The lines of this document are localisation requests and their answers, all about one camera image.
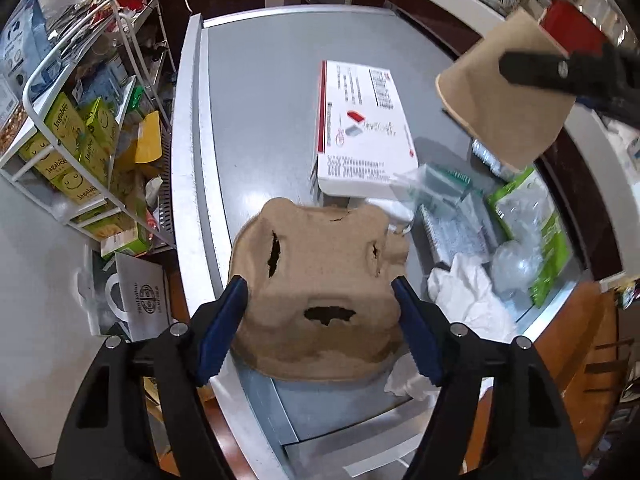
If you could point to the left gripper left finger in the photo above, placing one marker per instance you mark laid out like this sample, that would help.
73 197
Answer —
215 326

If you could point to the white logo paper bag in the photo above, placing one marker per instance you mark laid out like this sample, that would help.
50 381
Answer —
124 296

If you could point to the white wire rack cart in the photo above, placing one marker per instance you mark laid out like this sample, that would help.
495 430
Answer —
110 62

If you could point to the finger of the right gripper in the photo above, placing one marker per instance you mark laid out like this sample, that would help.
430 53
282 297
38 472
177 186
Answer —
605 81

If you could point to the brown paper cup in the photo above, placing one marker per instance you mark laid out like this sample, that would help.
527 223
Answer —
516 123

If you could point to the white tissue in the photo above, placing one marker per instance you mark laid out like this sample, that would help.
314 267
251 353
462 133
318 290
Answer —
465 295

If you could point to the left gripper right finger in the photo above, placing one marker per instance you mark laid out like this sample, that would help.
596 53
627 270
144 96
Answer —
423 326

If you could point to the blue white package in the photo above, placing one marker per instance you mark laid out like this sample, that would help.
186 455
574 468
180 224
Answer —
24 44

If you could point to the clear green zip bag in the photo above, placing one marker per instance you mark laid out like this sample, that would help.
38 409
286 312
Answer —
449 213

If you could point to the green white snack bag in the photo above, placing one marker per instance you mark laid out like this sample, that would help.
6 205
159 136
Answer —
526 212

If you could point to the yellow green Jagabee box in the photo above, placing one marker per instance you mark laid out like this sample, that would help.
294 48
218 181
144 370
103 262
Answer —
65 123

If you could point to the white red medicine box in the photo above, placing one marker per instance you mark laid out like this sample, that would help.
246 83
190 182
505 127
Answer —
364 140

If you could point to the clear plastic bag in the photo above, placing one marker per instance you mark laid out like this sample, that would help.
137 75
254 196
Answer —
514 267

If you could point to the red pot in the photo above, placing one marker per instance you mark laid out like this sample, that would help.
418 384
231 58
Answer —
571 29

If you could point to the brown pulp cup carrier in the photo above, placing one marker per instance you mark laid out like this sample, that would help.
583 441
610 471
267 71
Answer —
320 305

